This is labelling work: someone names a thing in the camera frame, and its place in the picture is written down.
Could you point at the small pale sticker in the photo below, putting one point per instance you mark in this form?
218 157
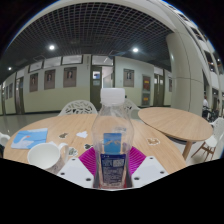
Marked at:
153 141

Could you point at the person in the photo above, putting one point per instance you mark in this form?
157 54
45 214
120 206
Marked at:
205 106

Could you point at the white smooth plastic chair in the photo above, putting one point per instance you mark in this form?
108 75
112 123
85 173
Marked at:
3 138

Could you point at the white ceramic mug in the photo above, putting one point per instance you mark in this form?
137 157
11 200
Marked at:
45 156

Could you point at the small grey sticker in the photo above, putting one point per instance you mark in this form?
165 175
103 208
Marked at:
73 151

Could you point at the white cloud-shaped sticker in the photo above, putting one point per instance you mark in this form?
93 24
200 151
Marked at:
82 134

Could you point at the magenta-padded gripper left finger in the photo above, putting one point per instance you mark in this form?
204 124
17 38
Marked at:
75 171

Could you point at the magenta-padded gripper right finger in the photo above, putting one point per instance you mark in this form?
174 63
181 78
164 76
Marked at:
150 169

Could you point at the small dark sticker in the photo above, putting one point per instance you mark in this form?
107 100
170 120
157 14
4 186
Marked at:
88 146
63 135

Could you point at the white chair with wooden legs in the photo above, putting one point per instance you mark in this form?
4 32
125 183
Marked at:
213 136

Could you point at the round ceiling lights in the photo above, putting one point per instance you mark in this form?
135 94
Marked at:
51 47

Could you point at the blue and white flat pad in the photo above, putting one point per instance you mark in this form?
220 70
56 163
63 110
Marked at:
29 137

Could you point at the round wooden side table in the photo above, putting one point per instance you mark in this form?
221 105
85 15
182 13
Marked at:
176 123

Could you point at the framed wall pictures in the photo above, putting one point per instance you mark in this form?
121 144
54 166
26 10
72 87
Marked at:
70 76

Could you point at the white lattice plastic chair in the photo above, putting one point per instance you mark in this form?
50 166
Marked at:
78 108
131 106

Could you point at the dark green door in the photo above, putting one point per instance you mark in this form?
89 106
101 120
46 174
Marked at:
96 86
19 96

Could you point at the clear plastic water bottle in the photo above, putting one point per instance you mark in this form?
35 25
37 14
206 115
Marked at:
112 133

